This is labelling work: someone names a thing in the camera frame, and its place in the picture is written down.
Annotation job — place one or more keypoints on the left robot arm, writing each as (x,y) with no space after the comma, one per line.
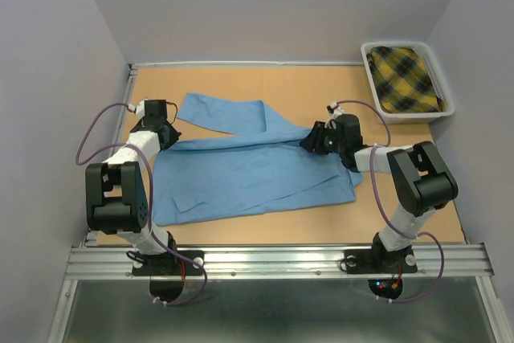
(119,190)

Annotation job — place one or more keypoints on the aluminium mounting rail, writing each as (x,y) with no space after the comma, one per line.
(282,262)

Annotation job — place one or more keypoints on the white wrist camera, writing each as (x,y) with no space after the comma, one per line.
(334,111)
(138,109)

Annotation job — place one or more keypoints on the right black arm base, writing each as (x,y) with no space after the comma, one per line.
(359,260)

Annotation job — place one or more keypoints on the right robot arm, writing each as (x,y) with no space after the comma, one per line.
(422,181)

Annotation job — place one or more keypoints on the yellow plaid shirt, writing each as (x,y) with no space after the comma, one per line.
(402,82)

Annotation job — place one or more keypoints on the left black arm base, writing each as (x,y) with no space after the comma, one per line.
(166,264)

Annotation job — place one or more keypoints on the white plastic basket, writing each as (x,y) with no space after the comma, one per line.
(435,73)

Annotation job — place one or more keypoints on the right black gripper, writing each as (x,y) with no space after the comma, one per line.
(312,142)

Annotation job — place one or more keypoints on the light blue long sleeve shirt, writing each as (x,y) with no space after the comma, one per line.
(257,166)

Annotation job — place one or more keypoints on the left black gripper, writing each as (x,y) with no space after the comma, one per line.
(173,137)

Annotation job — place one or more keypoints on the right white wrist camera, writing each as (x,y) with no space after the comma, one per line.
(334,111)

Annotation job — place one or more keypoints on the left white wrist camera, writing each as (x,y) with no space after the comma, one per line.
(138,109)

